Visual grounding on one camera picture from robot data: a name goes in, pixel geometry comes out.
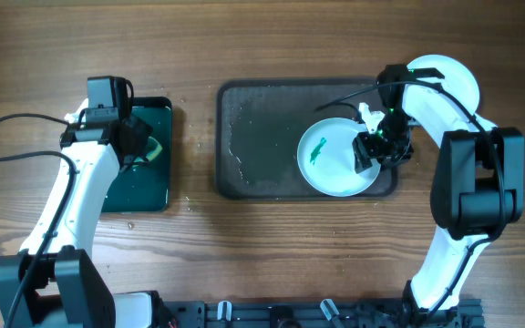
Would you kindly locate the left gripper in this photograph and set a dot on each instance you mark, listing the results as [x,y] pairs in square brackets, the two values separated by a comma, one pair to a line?
[136,138]

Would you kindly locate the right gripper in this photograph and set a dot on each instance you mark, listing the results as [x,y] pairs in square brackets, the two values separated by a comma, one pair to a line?
[369,148]

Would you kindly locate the green yellow sponge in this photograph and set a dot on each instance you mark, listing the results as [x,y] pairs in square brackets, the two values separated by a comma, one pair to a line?
[151,151]

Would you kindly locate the white plate top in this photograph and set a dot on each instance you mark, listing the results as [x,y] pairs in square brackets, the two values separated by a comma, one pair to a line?
[458,80]

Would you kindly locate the white plate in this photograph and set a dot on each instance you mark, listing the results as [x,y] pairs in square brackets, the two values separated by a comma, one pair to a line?
[458,80]
[326,158]

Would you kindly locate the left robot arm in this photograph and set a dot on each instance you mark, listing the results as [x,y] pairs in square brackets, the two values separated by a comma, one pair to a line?
[52,279]

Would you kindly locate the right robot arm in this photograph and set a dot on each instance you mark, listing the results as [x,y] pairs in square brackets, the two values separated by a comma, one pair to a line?
[477,187]

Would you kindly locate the black serving tray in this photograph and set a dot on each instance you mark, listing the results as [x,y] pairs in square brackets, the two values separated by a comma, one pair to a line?
[259,126]

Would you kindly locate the black water basin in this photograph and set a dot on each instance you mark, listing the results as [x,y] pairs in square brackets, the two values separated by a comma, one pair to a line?
[146,187]

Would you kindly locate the black mounting rail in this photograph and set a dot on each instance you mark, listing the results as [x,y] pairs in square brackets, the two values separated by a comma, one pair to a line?
[147,309]

